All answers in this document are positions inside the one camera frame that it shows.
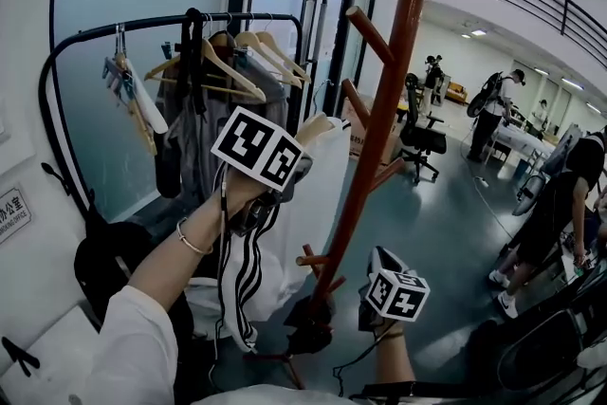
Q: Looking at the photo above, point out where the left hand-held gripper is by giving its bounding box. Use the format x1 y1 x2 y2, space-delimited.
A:
210 105 315 239

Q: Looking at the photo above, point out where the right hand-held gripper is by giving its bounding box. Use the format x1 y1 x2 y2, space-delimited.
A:
358 245 432 333

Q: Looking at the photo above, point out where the white jacket with black stripes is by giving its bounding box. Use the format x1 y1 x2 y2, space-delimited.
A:
220 111 355 355

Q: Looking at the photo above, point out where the orange wooden coat stand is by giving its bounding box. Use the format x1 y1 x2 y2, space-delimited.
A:
244 0 490 390

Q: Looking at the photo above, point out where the person's left forearm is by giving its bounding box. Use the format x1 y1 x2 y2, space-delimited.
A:
127 165 267 314

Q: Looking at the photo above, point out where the person's right forearm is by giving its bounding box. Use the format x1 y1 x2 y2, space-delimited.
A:
373 320 417 388

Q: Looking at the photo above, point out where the large wooden hanger with bar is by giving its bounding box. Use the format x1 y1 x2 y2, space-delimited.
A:
143 36 267 103

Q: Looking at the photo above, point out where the plain wooden hanger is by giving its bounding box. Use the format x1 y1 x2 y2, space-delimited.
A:
234 30 304 89
255 30 312 84

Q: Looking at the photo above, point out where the wooden hanger with blue clips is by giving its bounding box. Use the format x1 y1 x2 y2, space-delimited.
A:
101 24 168 157

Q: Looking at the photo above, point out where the light grey jacket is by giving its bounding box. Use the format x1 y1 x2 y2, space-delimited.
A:
165 99 230 224

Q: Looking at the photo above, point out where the dark grey jacket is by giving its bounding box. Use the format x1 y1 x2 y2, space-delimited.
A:
154 30 304 200

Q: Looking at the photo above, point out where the large cardboard box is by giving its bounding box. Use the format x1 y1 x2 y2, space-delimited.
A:
339 97 404 165

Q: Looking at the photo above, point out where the black bag on stand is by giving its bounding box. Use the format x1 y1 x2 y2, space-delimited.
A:
283 293 337 356

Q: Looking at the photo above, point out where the gold wrist bangle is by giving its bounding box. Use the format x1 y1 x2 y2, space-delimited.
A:
175 216 214 256

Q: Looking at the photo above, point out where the black office chair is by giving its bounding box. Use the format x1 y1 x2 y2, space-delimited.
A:
398 73 450 185

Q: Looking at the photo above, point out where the light grey bag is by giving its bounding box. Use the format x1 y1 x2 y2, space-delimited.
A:
184 277 230 341

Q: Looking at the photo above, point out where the black metal garment rack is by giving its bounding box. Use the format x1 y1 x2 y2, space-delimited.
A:
38 12 305 224

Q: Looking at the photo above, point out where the black round equipment pack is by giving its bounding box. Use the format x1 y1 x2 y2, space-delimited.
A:
467 269 607 405

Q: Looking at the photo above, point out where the long white table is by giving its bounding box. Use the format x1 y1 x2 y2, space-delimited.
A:
490 122 557 173

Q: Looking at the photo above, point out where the black backpack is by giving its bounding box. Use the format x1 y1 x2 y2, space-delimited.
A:
73 189 195 338

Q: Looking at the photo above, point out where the yellow sofa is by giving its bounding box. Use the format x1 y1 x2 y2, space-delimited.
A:
448 80 470 103

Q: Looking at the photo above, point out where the black rack hook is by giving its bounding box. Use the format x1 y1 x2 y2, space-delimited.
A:
41 161 72 196

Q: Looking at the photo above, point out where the person's white shirt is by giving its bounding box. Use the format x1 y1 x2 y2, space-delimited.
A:
92 284 361 405

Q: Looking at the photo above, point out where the no smoking sign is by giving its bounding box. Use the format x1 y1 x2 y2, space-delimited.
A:
0 183 33 247

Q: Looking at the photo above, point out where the black faucet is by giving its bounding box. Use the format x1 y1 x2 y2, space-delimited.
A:
1 336 42 378

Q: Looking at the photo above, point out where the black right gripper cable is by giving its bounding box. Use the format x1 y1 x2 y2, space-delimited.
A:
331 330 386 397

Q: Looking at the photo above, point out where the black hanging strap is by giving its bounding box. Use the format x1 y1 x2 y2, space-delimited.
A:
175 7 209 118

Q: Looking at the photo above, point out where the black chest mount bar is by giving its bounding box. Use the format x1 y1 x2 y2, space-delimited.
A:
348 381 500 405

